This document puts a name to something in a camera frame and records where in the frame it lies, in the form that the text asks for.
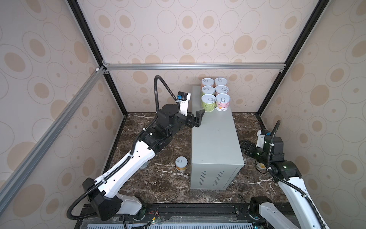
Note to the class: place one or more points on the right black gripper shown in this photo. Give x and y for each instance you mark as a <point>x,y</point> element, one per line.
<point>252,147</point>

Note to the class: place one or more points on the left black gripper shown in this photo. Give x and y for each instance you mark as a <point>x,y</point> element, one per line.
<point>196,121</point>

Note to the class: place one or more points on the lime green labelled can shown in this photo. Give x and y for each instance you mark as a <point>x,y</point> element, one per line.
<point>208,102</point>

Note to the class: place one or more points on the purple pink labelled can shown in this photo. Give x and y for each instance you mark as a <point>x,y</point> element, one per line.
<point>222,102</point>

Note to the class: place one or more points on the pink orange labelled can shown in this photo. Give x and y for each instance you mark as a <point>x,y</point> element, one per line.
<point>207,82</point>

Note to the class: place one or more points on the white red labelled can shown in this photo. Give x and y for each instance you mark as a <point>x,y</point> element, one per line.
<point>221,89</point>

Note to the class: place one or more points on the orange tomato labelled can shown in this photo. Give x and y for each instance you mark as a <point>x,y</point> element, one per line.
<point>220,81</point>

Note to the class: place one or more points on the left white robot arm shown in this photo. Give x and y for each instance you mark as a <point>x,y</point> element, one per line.
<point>103,192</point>

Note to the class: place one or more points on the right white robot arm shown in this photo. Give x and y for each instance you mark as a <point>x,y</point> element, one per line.
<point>290,180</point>

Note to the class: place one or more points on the grey metal cabinet box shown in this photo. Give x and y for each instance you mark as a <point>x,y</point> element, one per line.
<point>216,155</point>

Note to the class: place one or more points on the yellow orange labelled can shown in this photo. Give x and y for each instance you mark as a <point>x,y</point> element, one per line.
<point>181,163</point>

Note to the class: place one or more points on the silver aluminium crossbar back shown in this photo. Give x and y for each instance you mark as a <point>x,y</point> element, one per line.
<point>196,66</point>

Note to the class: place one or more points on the silver aluminium bar left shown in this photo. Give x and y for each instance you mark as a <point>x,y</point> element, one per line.
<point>28,165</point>

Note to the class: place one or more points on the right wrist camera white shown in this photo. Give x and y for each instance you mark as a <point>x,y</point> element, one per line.
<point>261,134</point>

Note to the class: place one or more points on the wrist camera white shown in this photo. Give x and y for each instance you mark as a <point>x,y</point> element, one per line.
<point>261,134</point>
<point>183,99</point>

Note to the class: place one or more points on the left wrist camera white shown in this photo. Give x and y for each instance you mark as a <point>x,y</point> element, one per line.
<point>183,99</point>

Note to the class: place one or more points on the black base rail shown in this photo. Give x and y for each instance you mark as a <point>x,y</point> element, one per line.
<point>196,216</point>

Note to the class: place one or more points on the black corner frame post right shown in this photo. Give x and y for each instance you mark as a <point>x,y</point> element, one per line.
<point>304,35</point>

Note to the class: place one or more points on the black corner frame post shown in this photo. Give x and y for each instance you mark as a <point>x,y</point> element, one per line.
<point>82,22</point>
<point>304,35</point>

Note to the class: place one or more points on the black corner frame post left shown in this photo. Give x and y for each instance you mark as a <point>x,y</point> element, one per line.
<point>82,22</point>

